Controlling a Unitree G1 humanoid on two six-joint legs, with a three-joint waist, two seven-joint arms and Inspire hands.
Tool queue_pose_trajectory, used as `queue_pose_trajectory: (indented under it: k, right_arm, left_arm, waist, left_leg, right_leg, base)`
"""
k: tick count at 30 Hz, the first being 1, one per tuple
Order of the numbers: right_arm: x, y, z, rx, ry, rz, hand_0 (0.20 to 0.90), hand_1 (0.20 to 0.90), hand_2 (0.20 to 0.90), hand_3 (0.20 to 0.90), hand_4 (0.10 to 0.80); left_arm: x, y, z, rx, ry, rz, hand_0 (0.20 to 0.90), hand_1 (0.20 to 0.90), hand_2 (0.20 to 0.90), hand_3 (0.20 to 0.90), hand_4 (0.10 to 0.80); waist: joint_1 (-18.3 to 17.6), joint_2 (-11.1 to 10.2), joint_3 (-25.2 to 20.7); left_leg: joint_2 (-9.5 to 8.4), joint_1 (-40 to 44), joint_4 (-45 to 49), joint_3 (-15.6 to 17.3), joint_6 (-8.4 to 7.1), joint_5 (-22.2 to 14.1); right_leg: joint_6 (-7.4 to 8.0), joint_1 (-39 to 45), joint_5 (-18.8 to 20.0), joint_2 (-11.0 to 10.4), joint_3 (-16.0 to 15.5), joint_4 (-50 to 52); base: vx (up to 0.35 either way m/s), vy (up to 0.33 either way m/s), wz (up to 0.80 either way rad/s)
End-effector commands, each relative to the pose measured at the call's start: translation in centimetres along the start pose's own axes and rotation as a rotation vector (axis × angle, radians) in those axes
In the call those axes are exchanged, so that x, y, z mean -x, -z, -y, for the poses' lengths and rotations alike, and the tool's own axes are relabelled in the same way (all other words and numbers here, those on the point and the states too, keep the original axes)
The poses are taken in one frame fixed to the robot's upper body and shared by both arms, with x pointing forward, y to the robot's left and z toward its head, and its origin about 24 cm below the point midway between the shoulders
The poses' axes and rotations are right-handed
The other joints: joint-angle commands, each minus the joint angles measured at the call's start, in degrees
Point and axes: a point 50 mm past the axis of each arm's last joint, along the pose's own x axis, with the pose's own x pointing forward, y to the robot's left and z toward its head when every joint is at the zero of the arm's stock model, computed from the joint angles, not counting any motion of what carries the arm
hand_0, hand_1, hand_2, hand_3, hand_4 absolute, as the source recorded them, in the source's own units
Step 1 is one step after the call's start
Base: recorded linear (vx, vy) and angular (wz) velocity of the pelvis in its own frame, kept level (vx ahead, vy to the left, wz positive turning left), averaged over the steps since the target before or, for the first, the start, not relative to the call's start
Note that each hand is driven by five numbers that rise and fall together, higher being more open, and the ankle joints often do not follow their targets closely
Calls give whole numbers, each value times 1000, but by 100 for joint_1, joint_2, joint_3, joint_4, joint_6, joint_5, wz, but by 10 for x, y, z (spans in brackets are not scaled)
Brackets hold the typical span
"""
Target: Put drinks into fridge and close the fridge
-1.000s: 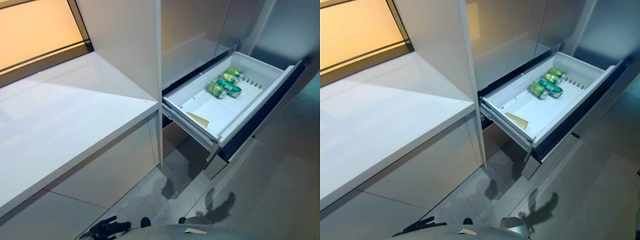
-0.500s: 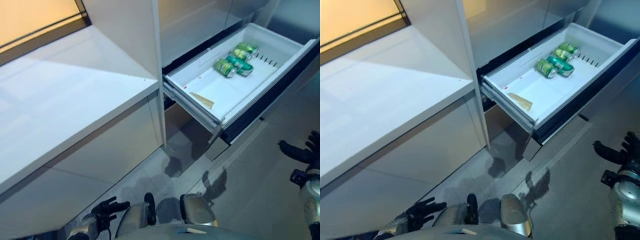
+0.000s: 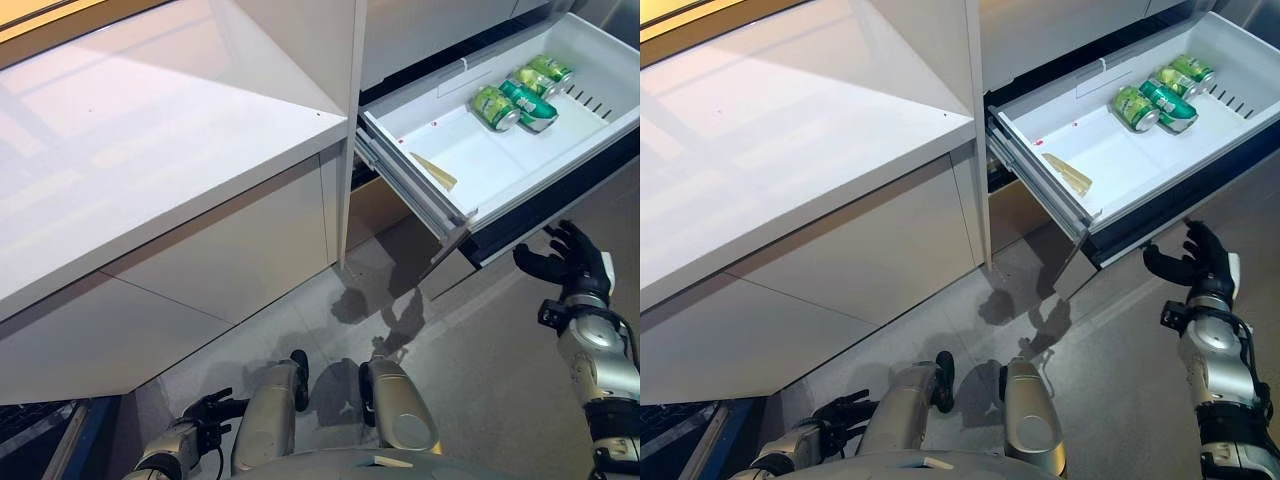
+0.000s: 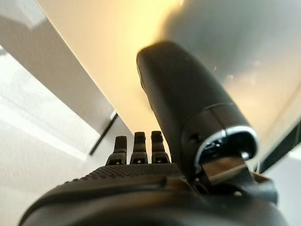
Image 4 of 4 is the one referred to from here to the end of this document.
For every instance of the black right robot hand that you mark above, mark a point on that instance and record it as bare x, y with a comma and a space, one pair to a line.
152, 195

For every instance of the stainless steel fridge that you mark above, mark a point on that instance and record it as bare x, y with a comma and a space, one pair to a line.
235, 35

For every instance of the tall white cabinet panel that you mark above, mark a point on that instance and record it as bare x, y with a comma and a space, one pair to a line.
105, 47

